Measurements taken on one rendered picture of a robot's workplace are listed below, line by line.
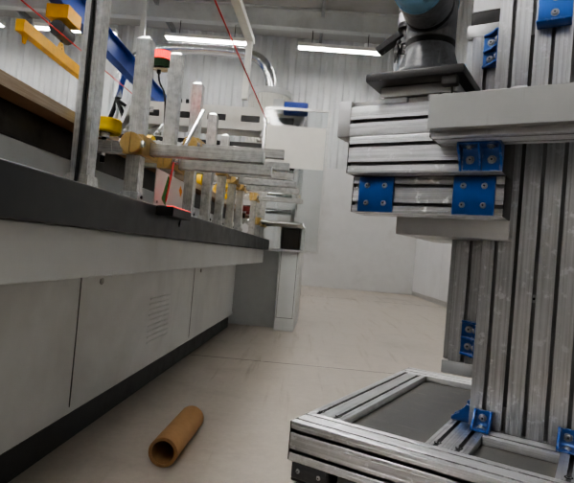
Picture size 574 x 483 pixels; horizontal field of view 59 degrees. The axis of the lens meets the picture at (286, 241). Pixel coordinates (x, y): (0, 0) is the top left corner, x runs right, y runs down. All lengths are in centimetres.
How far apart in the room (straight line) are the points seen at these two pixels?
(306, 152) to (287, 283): 103
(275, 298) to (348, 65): 768
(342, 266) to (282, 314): 638
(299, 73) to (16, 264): 1026
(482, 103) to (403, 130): 23
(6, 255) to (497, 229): 101
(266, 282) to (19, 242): 336
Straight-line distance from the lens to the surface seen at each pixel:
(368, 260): 1041
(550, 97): 107
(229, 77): 1103
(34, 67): 1231
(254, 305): 419
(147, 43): 138
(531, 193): 135
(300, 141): 409
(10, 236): 90
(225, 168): 155
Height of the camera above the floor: 61
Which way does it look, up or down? 1 degrees up
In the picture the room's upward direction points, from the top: 5 degrees clockwise
